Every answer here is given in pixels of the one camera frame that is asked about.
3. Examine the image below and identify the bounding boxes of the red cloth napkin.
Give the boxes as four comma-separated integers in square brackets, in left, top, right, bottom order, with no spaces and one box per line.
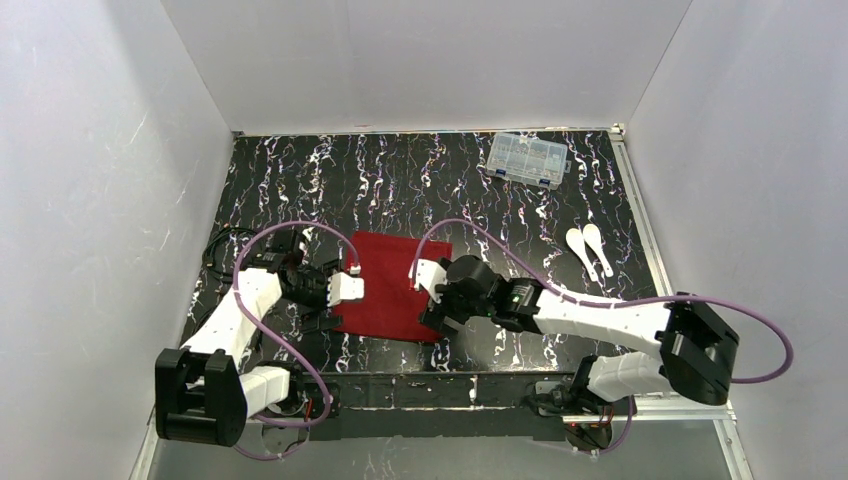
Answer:
[333,231,443,344]

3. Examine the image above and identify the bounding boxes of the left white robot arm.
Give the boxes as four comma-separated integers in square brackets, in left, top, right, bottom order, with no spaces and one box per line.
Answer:
[154,221,364,447]

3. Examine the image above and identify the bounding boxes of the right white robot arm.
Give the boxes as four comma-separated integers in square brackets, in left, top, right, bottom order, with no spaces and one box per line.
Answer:
[409,255,739,415]

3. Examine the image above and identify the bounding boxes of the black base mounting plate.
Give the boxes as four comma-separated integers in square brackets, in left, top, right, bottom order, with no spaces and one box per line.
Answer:
[241,370,637,444]

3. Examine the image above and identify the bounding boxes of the white plastic spoon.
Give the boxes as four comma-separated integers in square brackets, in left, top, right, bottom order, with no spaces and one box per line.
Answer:
[565,228,598,282]

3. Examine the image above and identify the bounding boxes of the white plastic knife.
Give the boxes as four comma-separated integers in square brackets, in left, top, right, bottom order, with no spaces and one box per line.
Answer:
[582,224,614,278]

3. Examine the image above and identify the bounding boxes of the clear plastic compartment box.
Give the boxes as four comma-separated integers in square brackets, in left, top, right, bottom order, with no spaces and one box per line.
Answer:
[485,132,573,190]

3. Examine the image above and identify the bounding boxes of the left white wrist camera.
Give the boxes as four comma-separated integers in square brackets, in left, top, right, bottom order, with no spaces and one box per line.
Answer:
[326,272,365,308]

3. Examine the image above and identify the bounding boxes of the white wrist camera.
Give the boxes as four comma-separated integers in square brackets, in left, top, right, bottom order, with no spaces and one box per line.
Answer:
[409,259,447,302]
[326,272,365,308]

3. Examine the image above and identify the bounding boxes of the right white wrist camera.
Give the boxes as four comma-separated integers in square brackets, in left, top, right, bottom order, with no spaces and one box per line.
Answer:
[409,259,447,302]

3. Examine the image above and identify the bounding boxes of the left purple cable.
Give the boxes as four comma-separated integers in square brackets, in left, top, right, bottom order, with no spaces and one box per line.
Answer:
[231,220,362,462]

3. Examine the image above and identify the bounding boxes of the upper black coiled cable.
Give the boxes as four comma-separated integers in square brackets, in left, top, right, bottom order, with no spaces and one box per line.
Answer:
[201,227,268,285]

